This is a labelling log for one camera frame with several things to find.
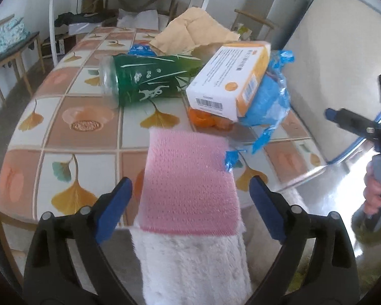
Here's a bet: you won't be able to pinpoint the wooden chair with cushion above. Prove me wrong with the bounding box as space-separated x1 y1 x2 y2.
0 15 46 109

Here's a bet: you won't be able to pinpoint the blue plastic bag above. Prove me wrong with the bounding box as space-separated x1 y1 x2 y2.
224 49 295 173

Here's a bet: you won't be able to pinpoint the dark cloth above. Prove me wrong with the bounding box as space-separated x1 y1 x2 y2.
55 12 105 27

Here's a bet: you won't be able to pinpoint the ginkgo print tablecloth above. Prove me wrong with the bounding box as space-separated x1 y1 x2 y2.
0 25 326 229

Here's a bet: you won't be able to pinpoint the green label plastic bottle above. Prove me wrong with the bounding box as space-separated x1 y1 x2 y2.
99 54 207 109

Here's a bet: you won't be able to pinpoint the white and orange carton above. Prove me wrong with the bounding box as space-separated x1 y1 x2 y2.
186 41 272 122

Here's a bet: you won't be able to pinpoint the pink scouring sponge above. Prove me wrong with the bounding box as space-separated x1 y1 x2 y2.
136 127 242 236

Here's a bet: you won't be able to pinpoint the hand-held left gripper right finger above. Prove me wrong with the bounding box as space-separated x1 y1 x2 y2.
245 175 360 305

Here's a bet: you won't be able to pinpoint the white plastic sacks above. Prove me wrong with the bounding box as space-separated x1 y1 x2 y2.
117 8 178 29

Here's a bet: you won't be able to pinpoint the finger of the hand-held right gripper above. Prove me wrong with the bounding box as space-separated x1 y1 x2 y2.
324 108 381 141

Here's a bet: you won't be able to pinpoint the white mattress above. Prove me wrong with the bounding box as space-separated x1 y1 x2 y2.
275 0 381 166

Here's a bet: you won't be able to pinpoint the brown paper bag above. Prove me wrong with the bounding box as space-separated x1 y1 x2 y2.
149 8 242 54

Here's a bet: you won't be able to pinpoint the brown cardboard box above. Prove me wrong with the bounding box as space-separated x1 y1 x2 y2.
83 0 106 15

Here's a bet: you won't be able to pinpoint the crumpled blue plastic wrapper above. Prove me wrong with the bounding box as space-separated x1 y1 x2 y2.
129 44 160 57

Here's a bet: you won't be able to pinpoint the person's right hand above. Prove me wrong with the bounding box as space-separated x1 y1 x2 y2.
363 164 381 216

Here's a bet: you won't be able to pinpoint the white fleece clothing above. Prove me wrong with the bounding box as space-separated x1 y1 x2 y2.
129 187 312 305

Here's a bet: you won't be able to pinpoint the wooden chair with dark seat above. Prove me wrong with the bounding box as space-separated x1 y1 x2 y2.
233 9 280 43

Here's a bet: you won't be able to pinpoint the green fuzzy cloth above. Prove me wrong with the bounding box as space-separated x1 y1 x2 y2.
351 208 381 247

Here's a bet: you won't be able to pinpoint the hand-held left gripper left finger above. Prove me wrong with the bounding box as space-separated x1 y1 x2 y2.
23 177 137 305

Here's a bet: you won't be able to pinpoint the grey refrigerator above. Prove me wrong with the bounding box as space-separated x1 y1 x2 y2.
265 0 313 51

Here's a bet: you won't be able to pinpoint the teal patterned cushion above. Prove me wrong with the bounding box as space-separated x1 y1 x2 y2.
0 16 29 54

